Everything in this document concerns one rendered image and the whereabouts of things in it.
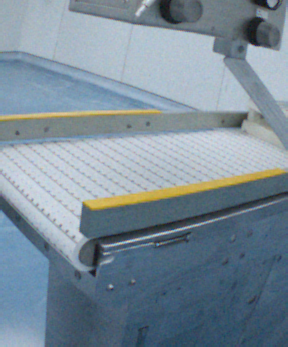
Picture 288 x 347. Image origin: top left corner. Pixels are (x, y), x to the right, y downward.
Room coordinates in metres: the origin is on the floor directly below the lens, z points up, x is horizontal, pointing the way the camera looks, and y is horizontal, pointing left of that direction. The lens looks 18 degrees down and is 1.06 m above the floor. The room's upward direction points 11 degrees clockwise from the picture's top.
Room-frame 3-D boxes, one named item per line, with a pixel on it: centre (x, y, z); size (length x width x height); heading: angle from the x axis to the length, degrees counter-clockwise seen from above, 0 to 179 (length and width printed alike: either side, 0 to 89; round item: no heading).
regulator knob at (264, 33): (0.49, -0.10, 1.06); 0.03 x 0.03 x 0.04; 44
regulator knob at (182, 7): (0.41, -0.01, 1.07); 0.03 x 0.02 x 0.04; 134
